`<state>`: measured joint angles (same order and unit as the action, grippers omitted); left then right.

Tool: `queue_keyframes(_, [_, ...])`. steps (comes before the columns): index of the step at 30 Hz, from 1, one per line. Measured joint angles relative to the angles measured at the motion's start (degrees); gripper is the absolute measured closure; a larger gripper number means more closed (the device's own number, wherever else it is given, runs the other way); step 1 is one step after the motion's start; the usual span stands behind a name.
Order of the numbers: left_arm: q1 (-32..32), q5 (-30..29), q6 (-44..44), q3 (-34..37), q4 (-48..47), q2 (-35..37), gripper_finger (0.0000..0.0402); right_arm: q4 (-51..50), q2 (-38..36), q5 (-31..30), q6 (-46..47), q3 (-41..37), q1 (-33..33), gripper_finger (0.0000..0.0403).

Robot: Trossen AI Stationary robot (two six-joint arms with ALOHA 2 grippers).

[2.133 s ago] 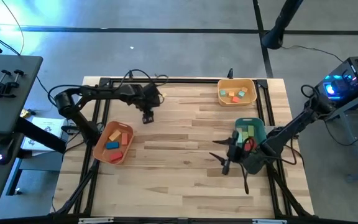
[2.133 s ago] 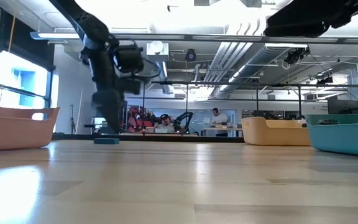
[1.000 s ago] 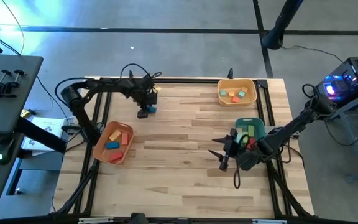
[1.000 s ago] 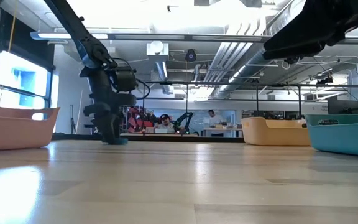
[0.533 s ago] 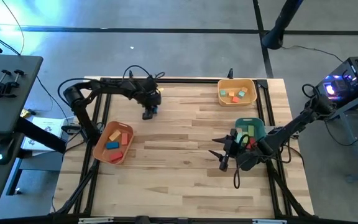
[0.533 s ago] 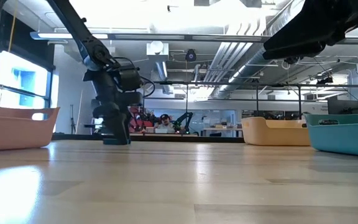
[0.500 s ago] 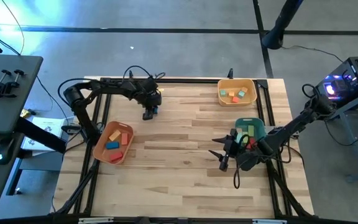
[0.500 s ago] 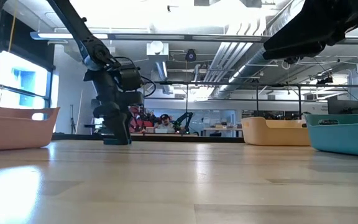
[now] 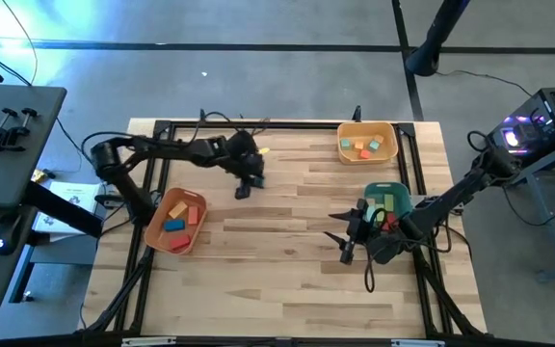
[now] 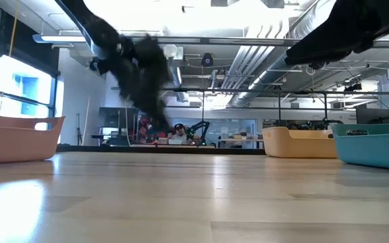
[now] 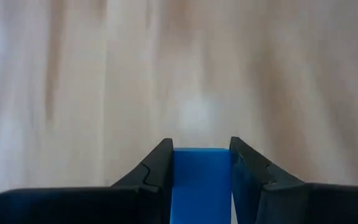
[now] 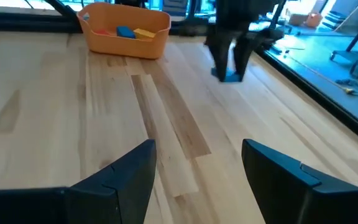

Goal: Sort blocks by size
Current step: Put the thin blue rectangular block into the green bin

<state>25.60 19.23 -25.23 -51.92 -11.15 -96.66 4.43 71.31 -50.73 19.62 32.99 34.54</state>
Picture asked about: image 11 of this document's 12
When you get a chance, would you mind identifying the light blue block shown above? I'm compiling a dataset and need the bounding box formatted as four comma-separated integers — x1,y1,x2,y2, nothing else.
169,147,233,224

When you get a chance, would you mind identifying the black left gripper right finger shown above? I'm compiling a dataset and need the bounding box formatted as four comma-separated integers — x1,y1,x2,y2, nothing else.
229,136,358,224

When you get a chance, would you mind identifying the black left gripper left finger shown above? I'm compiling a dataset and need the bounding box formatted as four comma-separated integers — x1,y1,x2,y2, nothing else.
0,138,174,224

